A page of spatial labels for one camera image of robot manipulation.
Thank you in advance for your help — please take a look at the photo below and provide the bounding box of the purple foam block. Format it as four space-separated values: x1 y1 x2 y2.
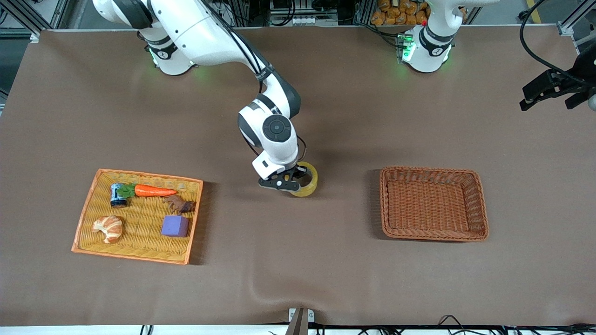
161 215 190 238

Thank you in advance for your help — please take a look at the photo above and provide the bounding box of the orange toy carrot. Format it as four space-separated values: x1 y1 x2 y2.
116 183 178 199

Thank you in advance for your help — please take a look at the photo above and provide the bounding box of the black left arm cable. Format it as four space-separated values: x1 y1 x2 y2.
519 0 583 84

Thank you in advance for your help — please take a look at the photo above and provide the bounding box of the toy croissant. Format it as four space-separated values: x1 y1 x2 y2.
92 215 123 244

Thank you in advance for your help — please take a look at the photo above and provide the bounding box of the brown toy animal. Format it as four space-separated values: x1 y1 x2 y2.
163 194 196 215

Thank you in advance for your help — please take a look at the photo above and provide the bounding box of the yellow clear tape roll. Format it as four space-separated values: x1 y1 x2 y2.
290 161 319 198

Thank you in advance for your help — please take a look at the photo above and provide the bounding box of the small blue can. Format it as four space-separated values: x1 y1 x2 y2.
110 183 129 208

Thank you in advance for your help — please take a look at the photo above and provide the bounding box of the pile of orange buns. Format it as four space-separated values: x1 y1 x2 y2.
371 0 431 26

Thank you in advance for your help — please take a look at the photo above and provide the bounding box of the aluminium frame profile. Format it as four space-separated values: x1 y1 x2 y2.
556 0 596 49
9 0 70 43

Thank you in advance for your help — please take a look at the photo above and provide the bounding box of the brown wicker basket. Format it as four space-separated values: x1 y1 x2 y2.
379 166 489 242

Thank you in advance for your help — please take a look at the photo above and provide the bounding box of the grey metal clamp bracket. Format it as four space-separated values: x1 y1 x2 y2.
288 307 315 335

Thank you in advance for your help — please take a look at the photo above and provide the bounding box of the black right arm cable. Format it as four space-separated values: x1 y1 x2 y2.
200 0 308 161

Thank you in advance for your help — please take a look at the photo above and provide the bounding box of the black floor cable bundle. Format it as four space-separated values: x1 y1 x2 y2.
321 315 596 335

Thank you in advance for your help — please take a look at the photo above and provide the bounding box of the yellow orange wicker tray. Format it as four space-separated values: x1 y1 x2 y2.
71 168 204 266

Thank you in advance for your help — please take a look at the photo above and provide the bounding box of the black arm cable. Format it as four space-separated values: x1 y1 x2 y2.
200 0 308 161
519 0 583 84

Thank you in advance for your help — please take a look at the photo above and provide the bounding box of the white socket strip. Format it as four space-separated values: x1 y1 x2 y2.
291 15 339 27

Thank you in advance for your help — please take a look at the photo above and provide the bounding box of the brown table cover sheet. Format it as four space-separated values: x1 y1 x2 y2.
0 26 596 326

